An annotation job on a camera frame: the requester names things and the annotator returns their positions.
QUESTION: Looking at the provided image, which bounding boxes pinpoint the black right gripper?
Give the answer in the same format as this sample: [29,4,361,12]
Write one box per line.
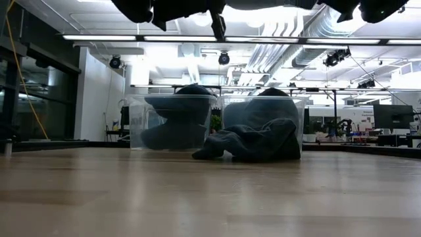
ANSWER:
[316,0,362,24]

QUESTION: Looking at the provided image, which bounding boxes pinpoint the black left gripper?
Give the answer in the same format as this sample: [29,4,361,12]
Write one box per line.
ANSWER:
[152,0,228,42]

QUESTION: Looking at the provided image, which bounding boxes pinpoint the blue denim cap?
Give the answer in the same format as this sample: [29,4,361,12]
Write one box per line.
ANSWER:
[143,84,218,128]

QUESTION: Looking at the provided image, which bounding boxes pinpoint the light grey denim cap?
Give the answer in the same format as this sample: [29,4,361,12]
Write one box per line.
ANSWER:
[222,87,301,139]

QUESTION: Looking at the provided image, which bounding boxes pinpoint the dark grey draped garment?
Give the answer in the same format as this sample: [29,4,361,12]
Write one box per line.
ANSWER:
[191,117,302,163]

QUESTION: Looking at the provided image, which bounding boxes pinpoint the clear plastic container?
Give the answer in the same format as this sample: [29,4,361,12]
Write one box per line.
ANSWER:
[127,93,218,152]
[220,94,309,156]

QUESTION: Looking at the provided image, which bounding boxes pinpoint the black track light cluster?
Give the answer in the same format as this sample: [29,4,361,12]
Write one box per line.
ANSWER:
[322,47,352,68]

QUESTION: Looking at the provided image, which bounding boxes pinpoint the potted green plant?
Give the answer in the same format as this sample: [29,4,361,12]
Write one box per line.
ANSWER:
[210,114,223,133]

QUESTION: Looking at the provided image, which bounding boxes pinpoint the black office monitor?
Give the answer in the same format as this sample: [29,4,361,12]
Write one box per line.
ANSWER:
[372,104,415,130]

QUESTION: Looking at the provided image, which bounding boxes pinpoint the long ceiling light bar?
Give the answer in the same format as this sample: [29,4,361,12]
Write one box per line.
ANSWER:
[61,34,421,46]

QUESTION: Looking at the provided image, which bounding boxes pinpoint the black office desk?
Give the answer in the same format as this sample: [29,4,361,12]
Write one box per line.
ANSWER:
[376,133,421,148]

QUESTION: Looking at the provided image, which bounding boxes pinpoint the silver ventilation duct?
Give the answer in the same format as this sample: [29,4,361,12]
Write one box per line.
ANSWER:
[291,5,368,69]

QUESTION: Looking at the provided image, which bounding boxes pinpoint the yellow cable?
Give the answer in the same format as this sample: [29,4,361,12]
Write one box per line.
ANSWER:
[4,0,50,141]

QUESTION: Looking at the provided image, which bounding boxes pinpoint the black aluminium frame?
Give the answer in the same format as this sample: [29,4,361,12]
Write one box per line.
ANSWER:
[0,138,421,159]

